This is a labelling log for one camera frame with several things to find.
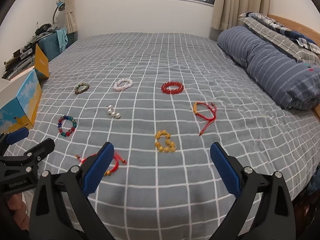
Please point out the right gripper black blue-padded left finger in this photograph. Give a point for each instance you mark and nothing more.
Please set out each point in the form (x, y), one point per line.
(61, 208)

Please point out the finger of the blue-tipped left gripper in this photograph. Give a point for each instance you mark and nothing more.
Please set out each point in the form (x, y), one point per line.
(7, 139)

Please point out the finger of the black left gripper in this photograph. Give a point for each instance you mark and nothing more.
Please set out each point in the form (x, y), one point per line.
(37, 149)

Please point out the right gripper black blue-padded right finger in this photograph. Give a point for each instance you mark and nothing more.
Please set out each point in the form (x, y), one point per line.
(275, 218)

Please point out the red cord bracelet gold charm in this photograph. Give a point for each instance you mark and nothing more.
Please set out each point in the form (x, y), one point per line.
(211, 108)

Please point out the blue yellow jewelry box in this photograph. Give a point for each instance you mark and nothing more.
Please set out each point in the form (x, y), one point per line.
(20, 99)

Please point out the person's hand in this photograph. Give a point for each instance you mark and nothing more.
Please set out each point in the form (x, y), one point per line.
(16, 204)

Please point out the cluttered side desk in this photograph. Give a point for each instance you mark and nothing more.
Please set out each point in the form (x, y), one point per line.
(21, 59)

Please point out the yellow box lid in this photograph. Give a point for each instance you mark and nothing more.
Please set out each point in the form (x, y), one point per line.
(41, 64)

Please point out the teal suitcase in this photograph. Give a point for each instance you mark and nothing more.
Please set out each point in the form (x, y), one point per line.
(49, 44)

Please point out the dark clutter on suitcase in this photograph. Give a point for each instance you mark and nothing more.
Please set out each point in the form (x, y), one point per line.
(46, 28)

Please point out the light blue cloth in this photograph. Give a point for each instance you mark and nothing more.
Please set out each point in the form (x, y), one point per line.
(62, 39)

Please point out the blue striped rolled duvet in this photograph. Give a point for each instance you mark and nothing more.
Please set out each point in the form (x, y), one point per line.
(291, 84)

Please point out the blue desk lamp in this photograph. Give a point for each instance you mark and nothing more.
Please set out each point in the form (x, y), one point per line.
(60, 6)

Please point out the grey white-checked bed sheet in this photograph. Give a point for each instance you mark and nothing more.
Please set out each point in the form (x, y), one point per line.
(137, 91)

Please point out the beige left curtain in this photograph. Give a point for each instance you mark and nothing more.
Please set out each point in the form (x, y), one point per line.
(70, 19)

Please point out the beige curtain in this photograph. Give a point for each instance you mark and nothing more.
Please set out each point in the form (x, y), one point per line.
(226, 12)
(70, 19)

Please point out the grey checked pillow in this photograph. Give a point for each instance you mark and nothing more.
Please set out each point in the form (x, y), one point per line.
(284, 44)

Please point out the dark patterned pillow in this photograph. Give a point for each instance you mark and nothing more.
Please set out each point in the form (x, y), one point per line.
(295, 36)

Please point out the wooden headboard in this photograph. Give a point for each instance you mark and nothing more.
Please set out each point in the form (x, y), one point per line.
(310, 33)

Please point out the beige right curtain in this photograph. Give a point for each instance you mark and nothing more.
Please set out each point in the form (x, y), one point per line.
(226, 12)

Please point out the red cord bracelet gold beads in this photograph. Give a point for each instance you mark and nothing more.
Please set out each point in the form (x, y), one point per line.
(117, 159)

